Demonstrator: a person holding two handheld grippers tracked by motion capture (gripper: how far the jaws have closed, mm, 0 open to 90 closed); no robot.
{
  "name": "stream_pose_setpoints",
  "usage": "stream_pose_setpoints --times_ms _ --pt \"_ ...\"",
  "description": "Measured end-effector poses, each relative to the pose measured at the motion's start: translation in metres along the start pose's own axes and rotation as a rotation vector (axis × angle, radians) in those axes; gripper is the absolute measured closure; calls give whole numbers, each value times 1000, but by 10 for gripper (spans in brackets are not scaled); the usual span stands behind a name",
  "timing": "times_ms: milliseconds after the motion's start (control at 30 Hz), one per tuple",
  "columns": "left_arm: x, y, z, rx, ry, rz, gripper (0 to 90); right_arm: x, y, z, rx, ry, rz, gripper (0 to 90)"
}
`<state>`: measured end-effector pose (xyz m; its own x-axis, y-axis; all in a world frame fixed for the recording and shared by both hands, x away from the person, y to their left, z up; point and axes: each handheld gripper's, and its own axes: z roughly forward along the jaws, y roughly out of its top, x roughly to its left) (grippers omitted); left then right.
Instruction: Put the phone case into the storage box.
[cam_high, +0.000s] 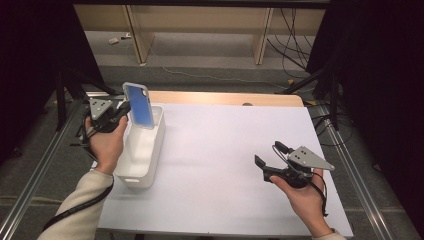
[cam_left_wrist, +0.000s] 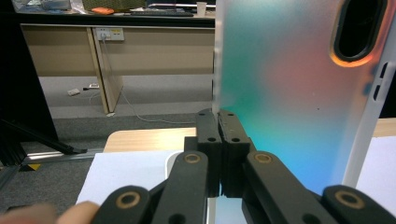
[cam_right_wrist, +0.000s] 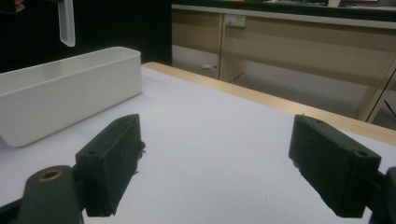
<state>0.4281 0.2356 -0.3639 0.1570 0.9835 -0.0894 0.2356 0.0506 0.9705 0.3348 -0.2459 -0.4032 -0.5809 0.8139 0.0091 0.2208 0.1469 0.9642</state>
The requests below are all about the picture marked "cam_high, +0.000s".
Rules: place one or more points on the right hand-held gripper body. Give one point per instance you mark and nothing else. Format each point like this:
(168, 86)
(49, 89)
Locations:
(305, 160)

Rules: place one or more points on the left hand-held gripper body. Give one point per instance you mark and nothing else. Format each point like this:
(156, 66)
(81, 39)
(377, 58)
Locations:
(101, 111)

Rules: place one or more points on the iridescent phone case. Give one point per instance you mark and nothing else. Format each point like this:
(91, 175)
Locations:
(140, 106)

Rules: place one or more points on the white plastic storage bin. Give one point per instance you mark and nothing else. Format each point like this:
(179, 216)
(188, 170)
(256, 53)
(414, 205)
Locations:
(140, 156)

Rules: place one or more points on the person's left hand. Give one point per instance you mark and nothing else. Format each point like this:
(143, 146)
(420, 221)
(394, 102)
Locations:
(106, 146)

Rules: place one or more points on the person's right hand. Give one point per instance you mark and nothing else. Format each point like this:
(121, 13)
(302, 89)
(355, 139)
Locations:
(308, 203)

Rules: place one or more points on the white table sheet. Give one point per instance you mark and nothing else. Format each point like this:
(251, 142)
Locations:
(233, 150)

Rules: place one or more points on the black tripod stand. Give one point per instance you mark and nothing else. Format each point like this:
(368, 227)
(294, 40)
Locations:
(63, 93)
(328, 90)

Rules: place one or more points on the small white floor object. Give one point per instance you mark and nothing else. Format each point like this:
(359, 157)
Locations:
(113, 40)

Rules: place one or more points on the wooden table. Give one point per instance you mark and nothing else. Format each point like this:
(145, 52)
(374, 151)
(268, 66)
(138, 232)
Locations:
(216, 98)

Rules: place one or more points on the black curtain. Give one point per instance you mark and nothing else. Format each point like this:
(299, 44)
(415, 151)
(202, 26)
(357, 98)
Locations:
(383, 83)
(30, 66)

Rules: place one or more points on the beige wooden desk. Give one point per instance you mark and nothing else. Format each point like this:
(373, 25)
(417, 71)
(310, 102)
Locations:
(200, 20)

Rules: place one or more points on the metal floor rail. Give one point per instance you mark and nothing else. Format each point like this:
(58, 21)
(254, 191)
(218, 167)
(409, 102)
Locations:
(353, 170)
(36, 170)

